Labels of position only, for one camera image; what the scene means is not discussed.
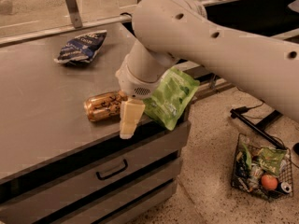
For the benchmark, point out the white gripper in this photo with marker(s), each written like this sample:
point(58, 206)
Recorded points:
point(135, 85)

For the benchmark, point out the orange drink can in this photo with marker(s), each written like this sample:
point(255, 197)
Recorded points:
point(104, 106)

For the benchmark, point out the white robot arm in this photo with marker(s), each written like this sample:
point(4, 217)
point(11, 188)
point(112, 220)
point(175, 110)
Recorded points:
point(168, 30)

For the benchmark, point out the green snack bag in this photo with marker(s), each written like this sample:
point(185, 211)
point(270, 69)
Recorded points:
point(170, 99)

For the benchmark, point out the blue chip bag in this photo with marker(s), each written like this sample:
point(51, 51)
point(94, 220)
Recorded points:
point(82, 48)

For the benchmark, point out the green bag in basket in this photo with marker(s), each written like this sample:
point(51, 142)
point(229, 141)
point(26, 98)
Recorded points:
point(270, 159)

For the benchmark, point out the blue can in basket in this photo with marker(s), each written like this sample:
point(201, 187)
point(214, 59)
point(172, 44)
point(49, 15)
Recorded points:
point(284, 188)

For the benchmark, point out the grey cabinet drawer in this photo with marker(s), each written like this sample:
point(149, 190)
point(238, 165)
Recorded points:
point(48, 172)

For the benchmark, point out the black floor stand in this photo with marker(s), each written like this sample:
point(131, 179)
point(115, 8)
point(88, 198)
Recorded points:
point(259, 128)

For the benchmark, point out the orange fruit in basket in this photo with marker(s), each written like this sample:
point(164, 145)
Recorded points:
point(269, 182)

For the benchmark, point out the black drawer handle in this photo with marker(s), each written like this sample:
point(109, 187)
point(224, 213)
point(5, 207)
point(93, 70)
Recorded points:
point(115, 170)

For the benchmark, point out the metal railing bracket left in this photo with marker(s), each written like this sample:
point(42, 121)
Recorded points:
point(72, 7)

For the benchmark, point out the wire basket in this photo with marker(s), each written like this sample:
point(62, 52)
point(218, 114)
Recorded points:
point(262, 171)

